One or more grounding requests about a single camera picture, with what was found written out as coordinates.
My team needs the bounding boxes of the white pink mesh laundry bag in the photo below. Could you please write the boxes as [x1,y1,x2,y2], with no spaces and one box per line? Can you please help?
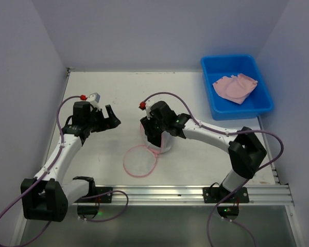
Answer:
[123,125,173,178]

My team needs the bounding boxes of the pink bra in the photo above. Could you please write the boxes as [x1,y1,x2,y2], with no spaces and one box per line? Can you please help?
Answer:
[212,74,258,104]

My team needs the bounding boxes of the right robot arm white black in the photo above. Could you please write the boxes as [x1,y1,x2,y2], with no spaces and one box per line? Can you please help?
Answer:
[139,101,267,198]

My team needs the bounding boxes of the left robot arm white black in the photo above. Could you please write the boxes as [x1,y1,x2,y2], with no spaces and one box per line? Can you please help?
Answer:
[21,101,121,222]

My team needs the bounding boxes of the blue plastic bin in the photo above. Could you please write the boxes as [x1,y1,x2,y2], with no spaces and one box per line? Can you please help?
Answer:
[200,55,274,120]

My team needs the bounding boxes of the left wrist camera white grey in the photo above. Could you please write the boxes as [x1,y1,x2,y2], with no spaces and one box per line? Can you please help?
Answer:
[80,93,100,109]

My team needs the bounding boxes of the wrist camera white grey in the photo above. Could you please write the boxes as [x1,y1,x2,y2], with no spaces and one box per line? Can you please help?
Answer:
[139,100,155,119]
[80,93,100,109]

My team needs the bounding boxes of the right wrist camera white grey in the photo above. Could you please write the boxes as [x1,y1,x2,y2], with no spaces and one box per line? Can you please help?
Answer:
[139,100,155,119]

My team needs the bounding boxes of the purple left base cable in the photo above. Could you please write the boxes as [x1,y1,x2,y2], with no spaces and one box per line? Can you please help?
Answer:
[77,190,129,223]

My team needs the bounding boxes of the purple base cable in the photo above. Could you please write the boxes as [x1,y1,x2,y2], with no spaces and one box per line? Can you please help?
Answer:
[207,191,260,247]
[77,190,129,223]

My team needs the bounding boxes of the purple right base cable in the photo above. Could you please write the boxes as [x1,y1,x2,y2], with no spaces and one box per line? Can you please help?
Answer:
[207,191,260,247]

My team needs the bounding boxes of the aluminium mounting rail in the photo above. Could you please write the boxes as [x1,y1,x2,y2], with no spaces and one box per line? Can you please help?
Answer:
[75,185,294,206]

